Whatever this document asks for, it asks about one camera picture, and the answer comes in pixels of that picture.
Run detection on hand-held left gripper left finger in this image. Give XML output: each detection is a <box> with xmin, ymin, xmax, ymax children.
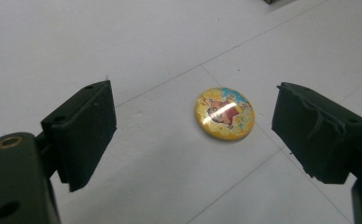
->
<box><xmin>0</xmin><ymin>79</ymin><xmax>118</xmax><ymax>224</ymax></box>

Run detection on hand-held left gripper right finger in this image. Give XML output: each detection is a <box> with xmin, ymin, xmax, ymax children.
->
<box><xmin>271</xmin><ymin>81</ymin><xmax>362</xmax><ymax>224</ymax></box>

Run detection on round yellow cartoon badge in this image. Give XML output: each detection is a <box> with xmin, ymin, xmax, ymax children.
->
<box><xmin>194</xmin><ymin>87</ymin><xmax>256</xmax><ymax>141</ymax></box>

